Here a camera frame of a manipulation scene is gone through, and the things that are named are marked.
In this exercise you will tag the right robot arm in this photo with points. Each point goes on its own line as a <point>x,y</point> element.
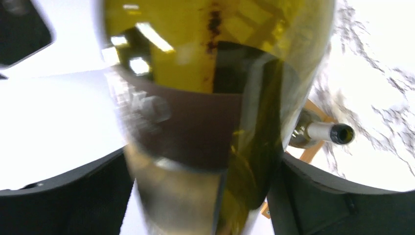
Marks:
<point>56,112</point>

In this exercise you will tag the green wine bottle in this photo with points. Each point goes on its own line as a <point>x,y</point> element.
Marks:
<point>309,128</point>
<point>208,93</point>

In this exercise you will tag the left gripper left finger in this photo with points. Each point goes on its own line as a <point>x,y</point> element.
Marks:
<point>88,200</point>

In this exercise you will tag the wooden wine rack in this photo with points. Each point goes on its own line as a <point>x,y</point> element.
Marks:
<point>307,153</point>

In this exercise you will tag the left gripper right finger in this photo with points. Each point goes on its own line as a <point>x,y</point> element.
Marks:
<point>305,200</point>

